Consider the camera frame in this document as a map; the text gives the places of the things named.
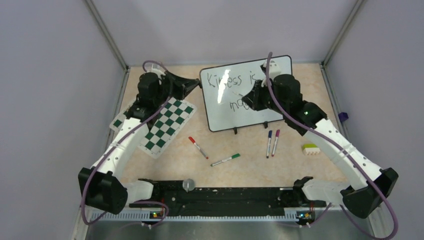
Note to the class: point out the purple block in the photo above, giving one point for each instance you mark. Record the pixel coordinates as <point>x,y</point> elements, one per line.
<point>343,116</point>

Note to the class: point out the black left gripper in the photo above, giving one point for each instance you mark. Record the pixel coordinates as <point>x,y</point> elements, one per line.
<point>184,86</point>

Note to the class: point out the aluminium frame rail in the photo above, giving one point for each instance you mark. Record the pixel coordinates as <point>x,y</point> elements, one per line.
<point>243,218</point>

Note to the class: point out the green white toy brick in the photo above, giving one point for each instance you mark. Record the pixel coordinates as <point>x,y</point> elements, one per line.
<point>309,149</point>

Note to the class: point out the green capped marker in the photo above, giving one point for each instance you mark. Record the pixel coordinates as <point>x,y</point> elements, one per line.
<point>225,160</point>

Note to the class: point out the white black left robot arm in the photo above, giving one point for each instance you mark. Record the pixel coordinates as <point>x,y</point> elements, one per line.
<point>100,184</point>

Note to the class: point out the white whiteboard black frame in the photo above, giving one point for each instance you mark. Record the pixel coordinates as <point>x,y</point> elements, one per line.
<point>224,109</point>

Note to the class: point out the green white chess mat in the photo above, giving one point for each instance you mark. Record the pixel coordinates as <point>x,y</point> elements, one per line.
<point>155,139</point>

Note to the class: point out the pink capped marker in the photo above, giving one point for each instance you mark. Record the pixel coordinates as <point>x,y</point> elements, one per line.
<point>277,133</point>

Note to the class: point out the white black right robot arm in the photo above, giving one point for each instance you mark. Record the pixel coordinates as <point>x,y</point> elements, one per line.
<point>368,185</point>

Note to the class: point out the red capped marker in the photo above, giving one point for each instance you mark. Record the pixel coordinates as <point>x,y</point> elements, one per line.
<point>198,147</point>

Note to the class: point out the blue capped marker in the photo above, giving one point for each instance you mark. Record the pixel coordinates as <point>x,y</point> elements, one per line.
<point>269,139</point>

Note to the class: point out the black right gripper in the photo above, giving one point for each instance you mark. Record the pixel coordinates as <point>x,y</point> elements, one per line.
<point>253,98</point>

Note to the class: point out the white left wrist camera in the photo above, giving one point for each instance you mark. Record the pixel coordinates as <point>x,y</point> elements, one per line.
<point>156,69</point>

